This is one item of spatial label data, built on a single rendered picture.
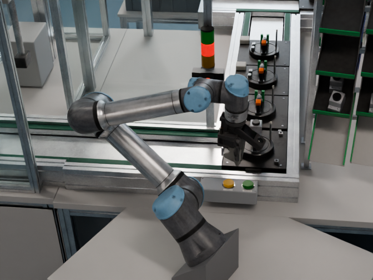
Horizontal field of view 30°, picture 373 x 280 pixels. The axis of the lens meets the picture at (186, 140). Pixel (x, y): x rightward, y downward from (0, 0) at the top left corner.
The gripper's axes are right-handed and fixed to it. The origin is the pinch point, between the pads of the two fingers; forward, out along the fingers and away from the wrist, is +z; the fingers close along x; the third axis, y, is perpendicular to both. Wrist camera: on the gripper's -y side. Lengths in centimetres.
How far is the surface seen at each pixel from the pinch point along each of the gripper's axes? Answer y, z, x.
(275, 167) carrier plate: -9.4, 13.1, -14.9
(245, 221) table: -4.9, 22.7, 5.8
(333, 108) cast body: -25.8, -12.4, -24.8
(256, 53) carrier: 20, 19, -91
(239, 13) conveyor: 44, 30, -138
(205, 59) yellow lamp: 24.0, -16.8, -31.3
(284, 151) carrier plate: -10.2, 14.0, -25.5
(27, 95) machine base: 116, 34, -42
